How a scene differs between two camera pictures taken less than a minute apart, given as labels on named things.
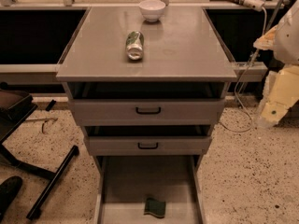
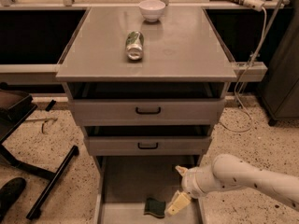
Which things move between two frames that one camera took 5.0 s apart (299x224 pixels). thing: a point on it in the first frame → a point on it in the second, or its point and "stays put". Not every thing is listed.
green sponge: (155, 208) stays put
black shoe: (9, 189) stays put
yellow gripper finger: (266, 41) → (197, 180)
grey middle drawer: (148, 140) stays put
